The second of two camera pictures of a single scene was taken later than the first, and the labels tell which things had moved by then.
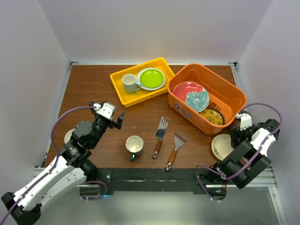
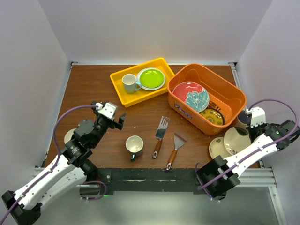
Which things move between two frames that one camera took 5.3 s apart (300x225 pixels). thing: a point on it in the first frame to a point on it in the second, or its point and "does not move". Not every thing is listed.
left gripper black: (117, 124) does not move
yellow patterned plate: (213, 116) does not move
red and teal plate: (193, 94) does not move
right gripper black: (236, 133) to (251, 130)
